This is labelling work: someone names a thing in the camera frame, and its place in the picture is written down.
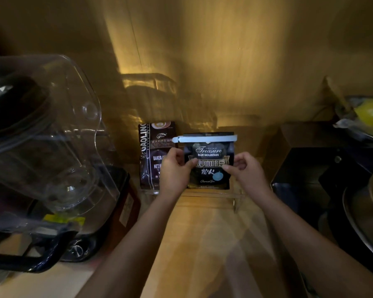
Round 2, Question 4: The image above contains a black blender base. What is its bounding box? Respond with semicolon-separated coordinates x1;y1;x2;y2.
0;164;141;274

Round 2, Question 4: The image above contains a person's right hand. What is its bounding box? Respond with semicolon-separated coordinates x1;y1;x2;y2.
221;151;270;199

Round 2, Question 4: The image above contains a black coffee bean bag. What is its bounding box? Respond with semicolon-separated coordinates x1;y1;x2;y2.
183;132;235;190

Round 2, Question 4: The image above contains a dark brown coffee bag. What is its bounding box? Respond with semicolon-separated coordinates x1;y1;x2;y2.
138;121;179;188

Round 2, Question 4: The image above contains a round metal pan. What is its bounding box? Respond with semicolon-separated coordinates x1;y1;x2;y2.
342;168;373;265

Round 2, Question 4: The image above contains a person's left forearm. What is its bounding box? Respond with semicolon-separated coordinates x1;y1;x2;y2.
75;190;185;298

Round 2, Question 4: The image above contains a person's right forearm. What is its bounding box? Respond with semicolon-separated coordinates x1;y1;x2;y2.
252;189;373;298

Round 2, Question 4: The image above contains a white bag sealing clip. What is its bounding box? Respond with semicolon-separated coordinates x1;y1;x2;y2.
172;135;239;144

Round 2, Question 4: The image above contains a yellow lemon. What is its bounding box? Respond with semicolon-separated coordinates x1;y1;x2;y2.
354;99;373;127

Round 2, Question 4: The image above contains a person's left hand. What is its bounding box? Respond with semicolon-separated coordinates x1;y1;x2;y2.
159;148;198;198

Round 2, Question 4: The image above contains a clear acrylic shelf riser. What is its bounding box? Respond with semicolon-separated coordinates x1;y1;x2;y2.
139;175;246;213

